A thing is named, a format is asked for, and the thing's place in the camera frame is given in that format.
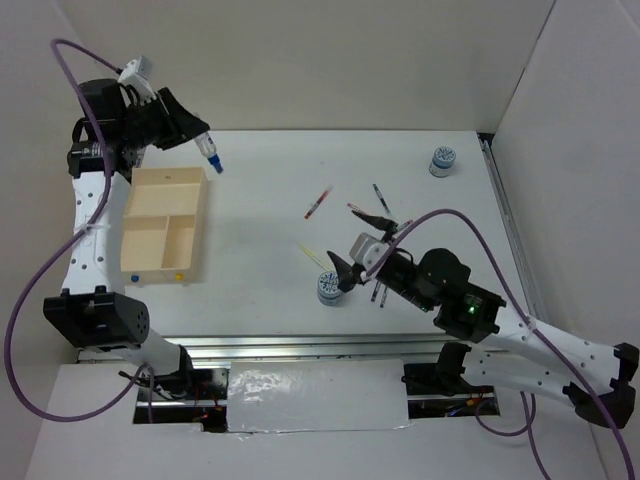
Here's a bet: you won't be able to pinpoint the yellow pen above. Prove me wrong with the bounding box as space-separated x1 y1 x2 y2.
298 244 333 271

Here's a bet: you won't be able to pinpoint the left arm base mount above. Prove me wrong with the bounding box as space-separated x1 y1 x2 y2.
132 368 230 433

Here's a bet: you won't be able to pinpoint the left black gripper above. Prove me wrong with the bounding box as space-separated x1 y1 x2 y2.
120 87 211 152

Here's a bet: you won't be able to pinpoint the dark green pen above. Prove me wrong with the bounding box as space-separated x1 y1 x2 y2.
372 183 393 217

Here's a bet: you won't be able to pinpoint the purple cable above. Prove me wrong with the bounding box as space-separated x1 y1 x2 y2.
3 38 154 421
367 208 640 480

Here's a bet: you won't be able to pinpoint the right blue pen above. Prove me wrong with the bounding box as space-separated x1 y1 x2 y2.
379 286 388 308

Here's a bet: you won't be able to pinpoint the red pen with clip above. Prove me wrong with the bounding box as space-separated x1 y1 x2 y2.
347 202 366 214

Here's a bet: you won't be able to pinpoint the blue cap glue bottle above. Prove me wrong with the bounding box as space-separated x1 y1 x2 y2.
194 132 224 174

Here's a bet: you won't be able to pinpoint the cream compartment organizer tray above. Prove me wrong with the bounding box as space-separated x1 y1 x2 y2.
121 167 208 286

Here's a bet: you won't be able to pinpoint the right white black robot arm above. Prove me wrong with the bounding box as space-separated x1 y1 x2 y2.
328 214 639 429

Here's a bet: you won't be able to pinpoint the white foil cover sheet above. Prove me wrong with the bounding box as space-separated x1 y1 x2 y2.
227 360 410 433

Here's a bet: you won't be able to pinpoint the red clear pen right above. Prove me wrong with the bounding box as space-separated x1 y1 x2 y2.
395 219 414 233

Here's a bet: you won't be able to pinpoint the left blue pen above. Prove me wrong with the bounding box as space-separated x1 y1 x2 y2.
370 282 381 302

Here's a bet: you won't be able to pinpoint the red pen with clear barrel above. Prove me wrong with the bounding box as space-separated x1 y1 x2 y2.
303 185 333 220

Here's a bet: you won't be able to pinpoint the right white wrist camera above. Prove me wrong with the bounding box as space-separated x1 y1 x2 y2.
349 233 388 277

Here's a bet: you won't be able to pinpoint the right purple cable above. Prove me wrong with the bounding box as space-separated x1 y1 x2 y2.
367 208 640 480

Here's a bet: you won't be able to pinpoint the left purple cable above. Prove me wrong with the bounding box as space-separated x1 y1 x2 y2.
3 38 154 421

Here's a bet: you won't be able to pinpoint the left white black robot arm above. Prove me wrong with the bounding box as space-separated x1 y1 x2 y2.
43 78 209 399

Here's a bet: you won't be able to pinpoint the blue white tape roll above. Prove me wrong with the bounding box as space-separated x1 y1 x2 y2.
316 271 345 306
429 146 456 178

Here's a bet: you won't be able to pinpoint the blue pen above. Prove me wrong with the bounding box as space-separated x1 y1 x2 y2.
370 282 381 302
379 286 388 308

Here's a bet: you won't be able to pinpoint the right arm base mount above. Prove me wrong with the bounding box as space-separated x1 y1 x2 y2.
401 342 499 420

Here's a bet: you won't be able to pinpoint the aluminium front rail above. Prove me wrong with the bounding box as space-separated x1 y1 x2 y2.
77 335 494 362

